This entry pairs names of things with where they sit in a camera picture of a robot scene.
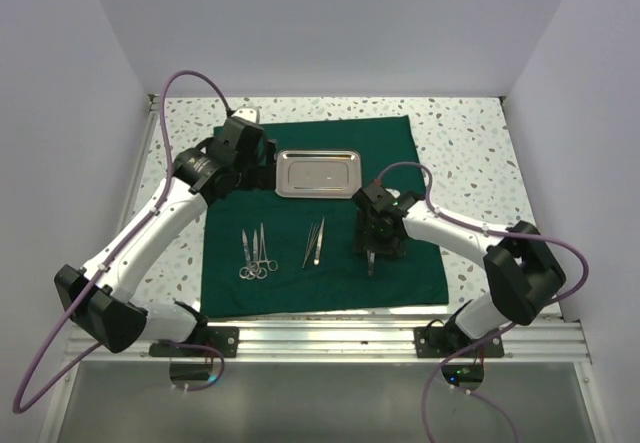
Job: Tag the steel surgical scissors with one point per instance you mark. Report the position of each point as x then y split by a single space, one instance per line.
247 270

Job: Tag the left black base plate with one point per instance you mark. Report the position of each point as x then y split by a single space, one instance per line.
225 339

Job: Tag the steel tweezers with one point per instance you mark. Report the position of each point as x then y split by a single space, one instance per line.
319 242

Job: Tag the aluminium mounting rail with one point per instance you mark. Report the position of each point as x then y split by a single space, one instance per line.
388 338

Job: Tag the steel ring forceps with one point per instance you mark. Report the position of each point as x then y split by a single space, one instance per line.
256 268
263 259

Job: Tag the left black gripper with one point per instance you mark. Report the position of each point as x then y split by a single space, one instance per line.
263 175

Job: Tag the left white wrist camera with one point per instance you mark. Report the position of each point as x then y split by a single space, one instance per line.
249 114

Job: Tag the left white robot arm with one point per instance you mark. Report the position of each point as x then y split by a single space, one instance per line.
98 295

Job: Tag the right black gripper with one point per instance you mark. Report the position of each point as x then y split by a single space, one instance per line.
392 249

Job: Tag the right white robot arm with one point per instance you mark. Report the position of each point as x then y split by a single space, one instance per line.
522 273

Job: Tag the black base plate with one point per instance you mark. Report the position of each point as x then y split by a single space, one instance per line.
431 342
225 339

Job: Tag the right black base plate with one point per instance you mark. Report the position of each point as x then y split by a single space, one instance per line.
431 342

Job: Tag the stainless steel instrument tray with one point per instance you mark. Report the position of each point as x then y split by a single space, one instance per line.
318 174

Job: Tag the steel scalpel handle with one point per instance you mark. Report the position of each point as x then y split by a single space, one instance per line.
367 254

